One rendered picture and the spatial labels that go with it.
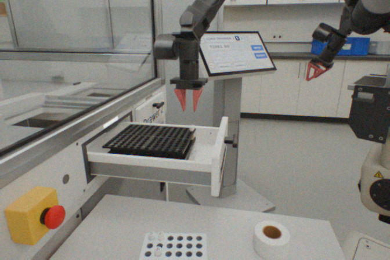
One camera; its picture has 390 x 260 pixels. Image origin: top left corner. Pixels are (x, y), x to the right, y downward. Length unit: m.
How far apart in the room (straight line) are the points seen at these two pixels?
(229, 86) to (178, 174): 1.09
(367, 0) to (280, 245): 0.55
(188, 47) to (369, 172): 0.67
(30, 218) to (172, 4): 2.05
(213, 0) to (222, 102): 0.98
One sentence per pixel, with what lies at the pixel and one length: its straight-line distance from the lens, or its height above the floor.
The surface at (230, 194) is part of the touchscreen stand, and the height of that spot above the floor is 0.05.
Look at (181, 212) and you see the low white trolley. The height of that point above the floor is 0.76.
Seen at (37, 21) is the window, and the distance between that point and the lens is 0.61.
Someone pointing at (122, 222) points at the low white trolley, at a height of 0.76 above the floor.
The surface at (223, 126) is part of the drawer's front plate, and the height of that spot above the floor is 0.93.
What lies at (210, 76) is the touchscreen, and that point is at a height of 0.96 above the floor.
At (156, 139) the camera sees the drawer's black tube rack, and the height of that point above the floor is 0.90.
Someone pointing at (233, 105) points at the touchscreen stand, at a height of 0.74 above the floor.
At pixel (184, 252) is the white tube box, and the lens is 0.55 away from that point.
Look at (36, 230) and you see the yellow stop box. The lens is 0.56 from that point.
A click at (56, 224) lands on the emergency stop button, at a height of 0.87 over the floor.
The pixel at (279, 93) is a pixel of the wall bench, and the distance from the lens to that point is 3.69.
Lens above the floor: 1.19
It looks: 18 degrees down
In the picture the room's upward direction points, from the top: straight up
